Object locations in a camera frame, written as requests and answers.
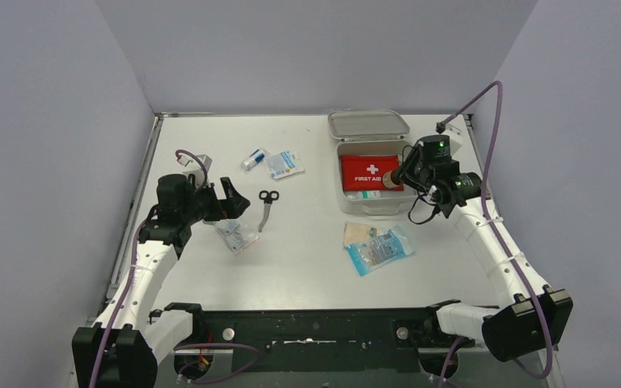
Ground small white blue tube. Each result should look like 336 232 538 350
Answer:
240 148 267 171

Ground white plastic bottle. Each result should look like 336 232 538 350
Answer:
346 190 382 200

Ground red first aid pouch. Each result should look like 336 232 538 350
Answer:
340 154 399 192

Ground brown bottle orange cap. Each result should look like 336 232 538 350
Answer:
382 171 404 191

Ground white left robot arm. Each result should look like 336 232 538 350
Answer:
72 174 251 387

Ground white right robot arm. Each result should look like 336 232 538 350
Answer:
397 134 573 362

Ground clear bag of wipes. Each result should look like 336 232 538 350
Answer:
213 219 259 255

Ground white blue label packet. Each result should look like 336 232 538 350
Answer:
264 150 305 180

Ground grey open storage box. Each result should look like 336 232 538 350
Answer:
327 110 416 216

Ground blue mask packet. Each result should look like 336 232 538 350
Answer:
346 226 416 276

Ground beige gauze packet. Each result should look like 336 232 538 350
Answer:
343 222 380 248

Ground black handled scissors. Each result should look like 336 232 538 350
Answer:
258 190 279 233

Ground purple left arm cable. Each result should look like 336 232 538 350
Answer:
87 149 209 388

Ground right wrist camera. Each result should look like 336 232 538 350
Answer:
435 121 463 139

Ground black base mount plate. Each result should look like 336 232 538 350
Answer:
150 302 455 382

